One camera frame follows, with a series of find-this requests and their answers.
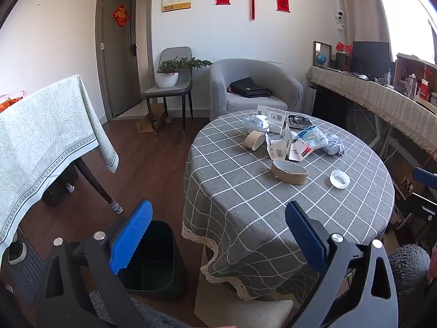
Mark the beige curtain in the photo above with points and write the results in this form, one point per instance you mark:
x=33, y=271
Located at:
x=362, y=3

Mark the white round lid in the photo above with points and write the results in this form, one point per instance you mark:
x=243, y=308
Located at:
x=340, y=179

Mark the grey checked tablecloth round table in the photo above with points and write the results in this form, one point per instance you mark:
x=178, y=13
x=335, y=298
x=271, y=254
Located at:
x=245, y=205

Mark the red diamond door decoration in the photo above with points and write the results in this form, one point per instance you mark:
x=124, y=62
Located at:
x=121, y=16

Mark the white crumpled paper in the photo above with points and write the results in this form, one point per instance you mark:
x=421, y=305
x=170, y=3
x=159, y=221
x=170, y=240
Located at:
x=255, y=123

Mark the potted plant white pot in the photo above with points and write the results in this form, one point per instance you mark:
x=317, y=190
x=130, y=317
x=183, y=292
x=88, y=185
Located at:
x=167, y=79

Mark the grey dining chair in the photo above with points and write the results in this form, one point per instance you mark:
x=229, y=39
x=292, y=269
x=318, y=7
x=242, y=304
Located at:
x=170, y=90

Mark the white security camera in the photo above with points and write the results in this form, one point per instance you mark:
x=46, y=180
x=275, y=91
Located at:
x=339, y=15

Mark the black door lock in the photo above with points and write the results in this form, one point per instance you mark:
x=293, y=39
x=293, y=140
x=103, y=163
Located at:
x=134, y=50

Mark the small red flags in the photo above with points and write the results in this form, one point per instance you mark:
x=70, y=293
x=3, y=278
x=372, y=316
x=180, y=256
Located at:
x=341, y=46

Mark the white carton with barcode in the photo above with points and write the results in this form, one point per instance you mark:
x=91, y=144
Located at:
x=277, y=148

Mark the grey door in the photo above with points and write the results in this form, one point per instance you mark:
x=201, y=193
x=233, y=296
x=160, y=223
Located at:
x=119, y=68

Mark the black monitor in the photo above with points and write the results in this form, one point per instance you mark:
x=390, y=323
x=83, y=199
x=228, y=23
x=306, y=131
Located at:
x=370, y=56

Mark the blue white packet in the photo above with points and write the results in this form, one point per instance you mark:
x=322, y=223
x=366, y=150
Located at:
x=312, y=136

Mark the white printed box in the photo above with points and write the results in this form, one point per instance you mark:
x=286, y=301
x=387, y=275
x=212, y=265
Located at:
x=273, y=116

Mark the black bag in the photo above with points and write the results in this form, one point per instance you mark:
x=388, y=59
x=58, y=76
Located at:
x=249, y=87

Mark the dark table leg striped sock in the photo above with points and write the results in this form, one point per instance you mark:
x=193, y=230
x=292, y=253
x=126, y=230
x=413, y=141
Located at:
x=97, y=186

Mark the dark brown box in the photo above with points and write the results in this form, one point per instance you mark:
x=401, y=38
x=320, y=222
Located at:
x=343, y=61

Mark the cardboard tape roll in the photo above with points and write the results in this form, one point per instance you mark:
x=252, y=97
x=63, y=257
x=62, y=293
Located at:
x=253, y=140
x=290, y=175

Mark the flat cardboard box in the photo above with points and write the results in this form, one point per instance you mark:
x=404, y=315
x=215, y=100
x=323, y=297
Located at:
x=146, y=123

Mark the wooden picture frame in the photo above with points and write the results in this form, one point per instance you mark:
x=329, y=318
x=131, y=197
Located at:
x=326, y=47

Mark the dark ribbed mat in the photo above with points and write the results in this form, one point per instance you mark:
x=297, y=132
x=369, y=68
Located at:
x=25, y=280

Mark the grey armchair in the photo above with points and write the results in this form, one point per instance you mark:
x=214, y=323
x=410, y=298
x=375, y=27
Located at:
x=218, y=85

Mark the black printed packet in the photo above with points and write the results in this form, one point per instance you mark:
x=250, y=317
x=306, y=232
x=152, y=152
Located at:
x=298, y=120

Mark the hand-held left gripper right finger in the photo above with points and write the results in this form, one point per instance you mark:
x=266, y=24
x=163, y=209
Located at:
x=307, y=239

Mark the side desk with fringed cloth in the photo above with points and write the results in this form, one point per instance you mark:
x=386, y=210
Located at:
x=368, y=99

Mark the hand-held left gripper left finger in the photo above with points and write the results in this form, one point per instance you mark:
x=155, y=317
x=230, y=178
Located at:
x=131, y=235

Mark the beige stool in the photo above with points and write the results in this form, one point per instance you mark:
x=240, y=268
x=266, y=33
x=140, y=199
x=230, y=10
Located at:
x=232, y=304

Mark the person's right forearm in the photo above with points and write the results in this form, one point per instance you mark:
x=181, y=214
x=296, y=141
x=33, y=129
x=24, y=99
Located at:
x=433, y=270

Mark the white carton red label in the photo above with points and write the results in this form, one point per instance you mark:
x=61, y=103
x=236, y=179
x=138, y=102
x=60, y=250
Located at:
x=300, y=151

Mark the grey fuzzy cloth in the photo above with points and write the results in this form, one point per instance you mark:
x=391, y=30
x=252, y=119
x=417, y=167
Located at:
x=408, y=266
x=150, y=314

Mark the bright window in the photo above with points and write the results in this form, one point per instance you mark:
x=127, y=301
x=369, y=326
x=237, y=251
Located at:
x=403, y=3

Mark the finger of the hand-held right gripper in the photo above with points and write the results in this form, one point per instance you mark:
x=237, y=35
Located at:
x=423, y=206
x=425, y=177

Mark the black trash bin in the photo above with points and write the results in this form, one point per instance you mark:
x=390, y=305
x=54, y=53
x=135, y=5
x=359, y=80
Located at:
x=160, y=263

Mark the orange red packet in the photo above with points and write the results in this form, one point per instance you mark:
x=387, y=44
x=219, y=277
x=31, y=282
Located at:
x=12, y=98

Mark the open cardboard box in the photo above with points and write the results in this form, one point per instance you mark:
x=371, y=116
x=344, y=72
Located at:
x=404, y=66

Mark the bluish paper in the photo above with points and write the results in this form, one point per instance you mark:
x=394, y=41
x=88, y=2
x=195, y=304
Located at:
x=334, y=145

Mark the small blue globe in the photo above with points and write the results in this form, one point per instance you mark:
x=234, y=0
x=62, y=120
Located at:
x=321, y=59

